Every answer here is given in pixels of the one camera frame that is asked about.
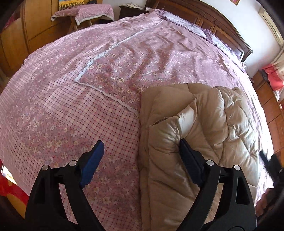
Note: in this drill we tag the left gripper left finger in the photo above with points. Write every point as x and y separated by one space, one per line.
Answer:
45 209

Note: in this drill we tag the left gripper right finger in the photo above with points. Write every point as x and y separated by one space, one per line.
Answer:
224 201

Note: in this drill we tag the beige quilted down coat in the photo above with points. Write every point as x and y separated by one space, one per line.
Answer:
195 150

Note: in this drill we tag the person's right hand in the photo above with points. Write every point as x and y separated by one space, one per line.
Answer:
262 203

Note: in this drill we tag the brown wooden dresser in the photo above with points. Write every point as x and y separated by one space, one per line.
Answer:
272 110

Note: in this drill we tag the red and cream curtain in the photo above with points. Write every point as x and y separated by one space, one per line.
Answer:
274 71

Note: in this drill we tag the right purple ruffled pillow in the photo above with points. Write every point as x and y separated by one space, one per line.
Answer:
224 48

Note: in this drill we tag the purple ruffled pillow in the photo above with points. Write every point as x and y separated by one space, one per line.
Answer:
224 48
183 23

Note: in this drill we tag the pink floral bedspread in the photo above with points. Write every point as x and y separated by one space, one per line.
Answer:
139 85

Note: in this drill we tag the dark wooden headboard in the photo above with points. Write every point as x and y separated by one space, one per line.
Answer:
207 17

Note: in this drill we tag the yellow wooden wardrobe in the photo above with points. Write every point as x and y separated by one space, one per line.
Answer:
31 29

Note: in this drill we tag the left purple ruffled pillow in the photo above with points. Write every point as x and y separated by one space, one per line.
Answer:
183 23

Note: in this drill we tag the stool with pink cloth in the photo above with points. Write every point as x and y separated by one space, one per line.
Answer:
85 13

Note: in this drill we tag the blue yellow painting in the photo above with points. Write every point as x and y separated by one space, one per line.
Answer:
68 4

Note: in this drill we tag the dark wooden nightstand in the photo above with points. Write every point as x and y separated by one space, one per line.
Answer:
126 11

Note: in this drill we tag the white wall air conditioner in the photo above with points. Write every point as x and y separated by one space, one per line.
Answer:
272 26

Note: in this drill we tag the framed wall picture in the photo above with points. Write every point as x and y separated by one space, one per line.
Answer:
235 1

